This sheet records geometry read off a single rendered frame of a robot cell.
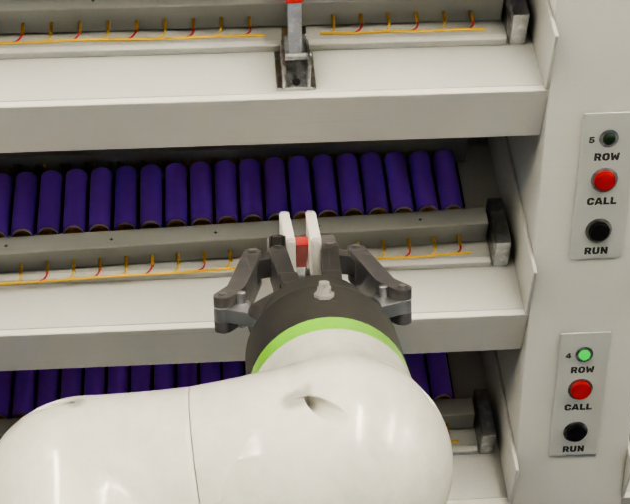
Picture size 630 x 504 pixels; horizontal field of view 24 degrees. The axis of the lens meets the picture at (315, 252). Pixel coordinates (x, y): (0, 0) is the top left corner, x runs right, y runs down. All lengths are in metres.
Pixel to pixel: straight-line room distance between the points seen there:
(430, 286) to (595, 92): 0.21
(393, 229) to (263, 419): 0.48
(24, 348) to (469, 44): 0.41
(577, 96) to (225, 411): 0.45
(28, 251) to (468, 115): 0.36
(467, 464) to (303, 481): 0.60
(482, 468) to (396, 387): 0.57
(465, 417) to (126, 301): 0.33
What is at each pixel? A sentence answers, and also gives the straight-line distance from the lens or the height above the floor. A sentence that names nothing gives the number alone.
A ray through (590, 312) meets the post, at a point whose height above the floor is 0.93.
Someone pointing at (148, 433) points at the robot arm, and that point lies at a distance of 0.70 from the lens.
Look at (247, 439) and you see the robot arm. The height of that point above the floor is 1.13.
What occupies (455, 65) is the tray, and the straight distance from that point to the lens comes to 1.07.
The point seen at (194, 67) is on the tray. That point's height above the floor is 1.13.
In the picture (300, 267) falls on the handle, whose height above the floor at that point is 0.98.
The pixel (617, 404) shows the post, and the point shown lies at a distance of 1.22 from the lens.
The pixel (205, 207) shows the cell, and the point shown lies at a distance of 1.18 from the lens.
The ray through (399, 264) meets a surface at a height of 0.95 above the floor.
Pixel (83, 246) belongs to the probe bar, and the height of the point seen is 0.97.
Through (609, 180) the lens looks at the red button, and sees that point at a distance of 1.10.
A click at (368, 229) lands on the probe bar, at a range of 1.16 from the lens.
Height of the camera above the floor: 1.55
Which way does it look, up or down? 31 degrees down
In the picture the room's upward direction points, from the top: straight up
